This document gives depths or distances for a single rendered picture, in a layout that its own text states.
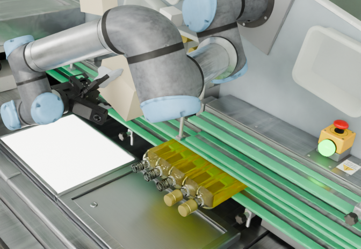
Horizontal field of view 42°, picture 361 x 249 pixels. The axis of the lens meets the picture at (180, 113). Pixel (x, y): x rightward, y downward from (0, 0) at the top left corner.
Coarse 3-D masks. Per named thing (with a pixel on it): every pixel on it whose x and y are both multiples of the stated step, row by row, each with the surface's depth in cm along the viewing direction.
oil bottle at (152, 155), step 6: (162, 144) 150; (168, 144) 150; (174, 144) 150; (180, 144) 151; (150, 150) 146; (156, 150) 146; (162, 150) 147; (168, 150) 147; (174, 150) 148; (144, 156) 145; (150, 156) 144; (156, 156) 144; (150, 162) 143; (150, 168) 144
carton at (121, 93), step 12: (108, 60) 140; (120, 60) 142; (108, 84) 141; (120, 84) 137; (132, 84) 135; (108, 96) 143; (120, 96) 138; (132, 96) 134; (120, 108) 140; (132, 108) 138
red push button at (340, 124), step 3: (336, 120) 126; (339, 120) 126; (342, 120) 126; (336, 123) 125; (339, 123) 125; (342, 123) 125; (345, 123) 125; (336, 126) 125; (339, 126) 124; (342, 126) 124; (345, 126) 124; (348, 126) 125; (336, 129) 127; (339, 129) 126; (342, 129) 126
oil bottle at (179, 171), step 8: (184, 160) 142; (192, 160) 143; (200, 160) 143; (176, 168) 139; (184, 168) 139; (192, 168) 139; (200, 168) 141; (168, 176) 139; (176, 176) 136; (184, 176) 137; (176, 184) 137
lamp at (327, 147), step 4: (324, 140) 126; (328, 140) 125; (332, 140) 125; (320, 144) 125; (324, 144) 124; (328, 144) 124; (332, 144) 124; (320, 148) 125; (324, 148) 124; (328, 148) 124; (332, 148) 124; (336, 148) 125; (320, 152) 126; (324, 152) 125; (328, 152) 124; (332, 152) 124
